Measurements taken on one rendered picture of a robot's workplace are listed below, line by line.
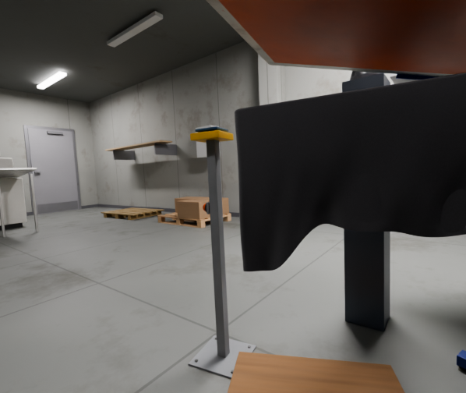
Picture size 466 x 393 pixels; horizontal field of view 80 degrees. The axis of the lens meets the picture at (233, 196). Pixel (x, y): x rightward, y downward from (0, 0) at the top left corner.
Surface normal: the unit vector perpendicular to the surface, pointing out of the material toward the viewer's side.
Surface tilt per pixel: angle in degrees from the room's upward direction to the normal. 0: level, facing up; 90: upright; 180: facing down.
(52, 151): 90
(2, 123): 90
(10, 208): 90
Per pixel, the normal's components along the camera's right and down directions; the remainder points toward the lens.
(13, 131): 0.79, 0.01
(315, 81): -0.61, 0.10
